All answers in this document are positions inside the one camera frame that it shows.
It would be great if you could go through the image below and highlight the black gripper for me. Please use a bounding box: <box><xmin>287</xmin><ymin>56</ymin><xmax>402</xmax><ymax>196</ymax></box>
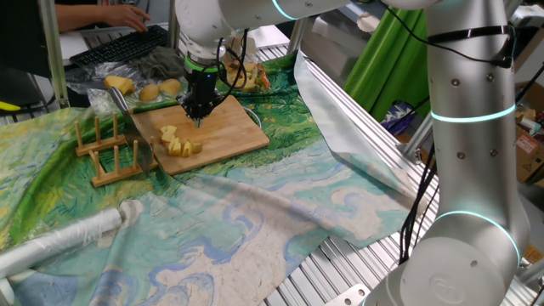
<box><xmin>177</xmin><ymin>70</ymin><xmax>224</xmax><ymax>128</ymax></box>

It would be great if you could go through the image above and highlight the steel cleaver knife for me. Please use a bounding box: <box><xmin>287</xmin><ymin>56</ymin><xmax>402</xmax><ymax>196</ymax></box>
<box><xmin>107</xmin><ymin>86</ymin><xmax>155</xmax><ymax>173</ymax></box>

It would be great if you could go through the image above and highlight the bare human forearm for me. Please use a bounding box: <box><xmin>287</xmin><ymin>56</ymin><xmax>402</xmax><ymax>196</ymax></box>
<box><xmin>54</xmin><ymin>3</ymin><xmax>107</xmax><ymax>33</ymax></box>

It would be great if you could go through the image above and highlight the bare human hand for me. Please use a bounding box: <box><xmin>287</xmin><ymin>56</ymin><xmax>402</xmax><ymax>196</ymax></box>
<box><xmin>101</xmin><ymin>3</ymin><xmax>152</xmax><ymax>33</ymax></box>

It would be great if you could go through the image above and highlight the wooden cutting board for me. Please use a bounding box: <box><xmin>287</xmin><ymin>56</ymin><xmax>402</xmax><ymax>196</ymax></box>
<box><xmin>130</xmin><ymin>94</ymin><xmax>271</xmax><ymax>177</ymax></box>

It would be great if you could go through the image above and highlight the whole brown potato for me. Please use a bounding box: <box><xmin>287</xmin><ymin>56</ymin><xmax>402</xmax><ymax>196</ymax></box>
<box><xmin>159</xmin><ymin>78</ymin><xmax>183</xmax><ymax>96</ymax></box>
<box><xmin>139</xmin><ymin>83</ymin><xmax>162</xmax><ymax>102</ymax></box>

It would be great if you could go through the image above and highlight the grey green rag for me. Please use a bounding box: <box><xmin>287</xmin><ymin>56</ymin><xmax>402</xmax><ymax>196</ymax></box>
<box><xmin>129</xmin><ymin>45</ymin><xmax>187</xmax><ymax>80</ymax></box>

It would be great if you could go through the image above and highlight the bag of chopped potato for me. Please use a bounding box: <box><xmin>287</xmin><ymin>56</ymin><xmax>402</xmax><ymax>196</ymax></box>
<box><xmin>224</xmin><ymin>60</ymin><xmax>273</xmax><ymax>94</ymax></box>

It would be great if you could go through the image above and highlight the peeled cut yellow potato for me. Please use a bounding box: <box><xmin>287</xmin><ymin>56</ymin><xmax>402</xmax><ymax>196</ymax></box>
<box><xmin>104</xmin><ymin>75</ymin><xmax>136</xmax><ymax>97</ymax></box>

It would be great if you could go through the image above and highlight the black keyboard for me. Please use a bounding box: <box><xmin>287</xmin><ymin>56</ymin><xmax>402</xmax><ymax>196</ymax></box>
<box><xmin>69</xmin><ymin>24</ymin><xmax>170</xmax><ymax>69</ymax></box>

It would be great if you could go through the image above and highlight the wooden peg rack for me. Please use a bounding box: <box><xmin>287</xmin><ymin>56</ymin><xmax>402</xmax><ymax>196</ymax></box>
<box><xmin>74</xmin><ymin>111</ymin><xmax>159</xmax><ymax>189</ymax></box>

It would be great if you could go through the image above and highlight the clear plastic bag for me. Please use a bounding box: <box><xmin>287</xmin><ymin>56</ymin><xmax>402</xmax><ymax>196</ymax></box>
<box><xmin>65</xmin><ymin>61</ymin><xmax>190</xmax><ymax>116</ymax></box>

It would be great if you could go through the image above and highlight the white paper sheet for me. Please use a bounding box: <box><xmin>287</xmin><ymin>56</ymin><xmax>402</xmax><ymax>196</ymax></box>
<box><xmin>59</xmin><ymin>31</ymin><xmax>88</xmax><ymax>60</ymax></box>

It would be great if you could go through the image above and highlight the painted landscape tablecloth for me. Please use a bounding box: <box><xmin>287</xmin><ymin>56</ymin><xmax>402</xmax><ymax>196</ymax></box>
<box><xmin>0</xmin><ymin>53</ymin><xmax>428</xmax><ymax>306</ymax></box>

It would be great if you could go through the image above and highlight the grey metal box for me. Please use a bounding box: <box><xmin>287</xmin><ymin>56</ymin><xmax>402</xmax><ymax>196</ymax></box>
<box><xmin>299</xmin><ymin>12</ymin><xmax>375</xmax><ymax>80</ymax></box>

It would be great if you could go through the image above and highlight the black monitor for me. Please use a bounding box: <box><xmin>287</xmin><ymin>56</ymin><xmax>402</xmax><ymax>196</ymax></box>
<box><xmin>0</xmin><ymin>0</ymin><xmax>52</xmax><ymax>80</ymax></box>

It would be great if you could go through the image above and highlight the clear plastic wrap roll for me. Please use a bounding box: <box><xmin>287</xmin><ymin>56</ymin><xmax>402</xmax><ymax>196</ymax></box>
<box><xmin>0</xmin><ymin>207</ymin><xmax>125</xmax><ymax>280</ymax></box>

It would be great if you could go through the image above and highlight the green curtain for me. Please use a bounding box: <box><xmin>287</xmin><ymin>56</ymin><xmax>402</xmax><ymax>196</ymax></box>
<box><xmin>343</xmin><ymin>8</ymin><xmax>430</xmax><ymax>122</ymax></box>

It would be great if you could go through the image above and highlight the blue patterned bag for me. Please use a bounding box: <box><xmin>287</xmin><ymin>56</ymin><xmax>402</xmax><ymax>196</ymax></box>
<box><xmin>381</xmin><ymin>100</ymin><xmax>426</xmax><ymax>136</ymax></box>

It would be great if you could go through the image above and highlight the aluminium corner plate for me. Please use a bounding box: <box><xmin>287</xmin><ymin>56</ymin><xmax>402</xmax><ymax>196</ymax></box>
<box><xmin>326</xmin><ymin>283</ymin><xmax>371</xmax><ymax>306</ymax></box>

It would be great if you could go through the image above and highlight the black tripod stand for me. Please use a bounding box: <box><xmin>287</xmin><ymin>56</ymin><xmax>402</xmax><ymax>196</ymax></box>
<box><xmin>516</xmin><ymin>63</ymin><xmax>544</xmax><ymax>103</ymax></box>

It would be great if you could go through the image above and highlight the cardboard box red label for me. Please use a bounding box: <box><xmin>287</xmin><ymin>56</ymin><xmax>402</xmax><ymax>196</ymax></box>
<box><xmin>514</xmin><ymin>125</ymin><xmax>544</xmax><ymax>184</ymax></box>

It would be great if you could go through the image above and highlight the thick black cable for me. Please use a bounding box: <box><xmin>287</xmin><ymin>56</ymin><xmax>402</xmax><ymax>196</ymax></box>
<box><xmin>214</xmin><ymin>27</ymin><xmax>250</xmax><ymax>99</ymax></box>

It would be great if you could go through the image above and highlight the aluminium frame post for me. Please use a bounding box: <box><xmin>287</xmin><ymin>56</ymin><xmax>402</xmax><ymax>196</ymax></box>
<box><xmin>37</xmin><ymin>0</ymin><xmax>71</xmax><ymax>111</ymax></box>
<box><xmin>167</xmin><ymin>0</ymin><xmax>182</xmax><ymax>50</ymax></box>
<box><xmin>401</xmin><ymin>112</ymin><xmax>434</xmax><ymax>165</ymax></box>

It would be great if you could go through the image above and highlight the black cable bundle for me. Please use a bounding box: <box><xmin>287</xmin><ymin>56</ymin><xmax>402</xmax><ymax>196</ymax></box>
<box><xmin>398</xmin><ymin>142</ymin><xmax>439</xmax><ymax>265</ymax></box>

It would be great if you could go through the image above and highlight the black cable strap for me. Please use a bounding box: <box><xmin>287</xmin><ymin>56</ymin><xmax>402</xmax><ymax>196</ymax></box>
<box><xmin>427</xmin><ymin>25</ymin><xmax>513</xmax><ymax>44</ymax></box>

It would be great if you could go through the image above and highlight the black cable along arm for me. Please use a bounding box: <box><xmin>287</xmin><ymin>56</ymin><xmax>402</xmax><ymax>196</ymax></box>
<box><xmin>382</xmin><ymin>0</ymin><xmax>516</xmax><ymax>70</ymax></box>

